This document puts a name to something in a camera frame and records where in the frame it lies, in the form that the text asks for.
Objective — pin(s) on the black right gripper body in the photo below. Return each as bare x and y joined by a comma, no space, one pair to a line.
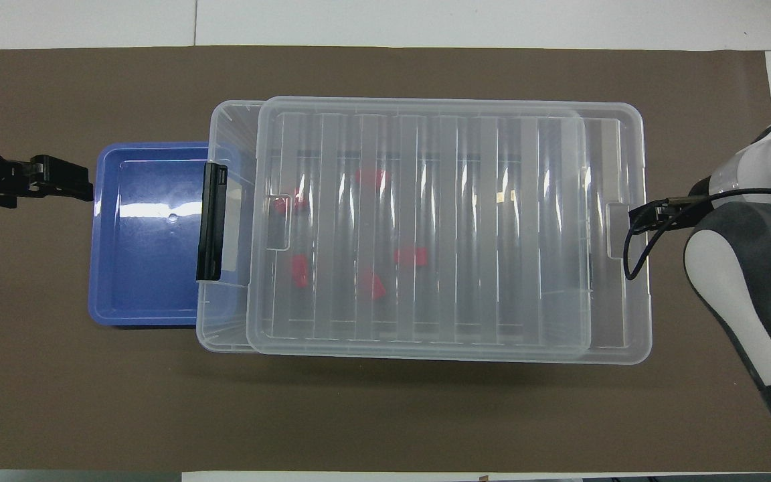
697,197

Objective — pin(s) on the clear plastic box lid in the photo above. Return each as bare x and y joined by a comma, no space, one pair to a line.
492,301

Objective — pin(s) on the red block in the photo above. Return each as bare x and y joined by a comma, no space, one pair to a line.
288,203
300,270
411,256
372,286
372,177

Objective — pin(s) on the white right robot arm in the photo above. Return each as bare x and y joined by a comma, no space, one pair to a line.
747,281

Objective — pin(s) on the blue plastic tray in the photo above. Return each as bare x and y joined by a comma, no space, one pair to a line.
144,268

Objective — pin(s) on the black box latch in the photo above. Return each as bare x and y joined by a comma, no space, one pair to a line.
211,221

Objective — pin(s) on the clear plastic storage box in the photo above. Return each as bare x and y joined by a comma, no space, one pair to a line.
225,314

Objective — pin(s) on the brown table mat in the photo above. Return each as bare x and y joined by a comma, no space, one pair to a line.
359,415

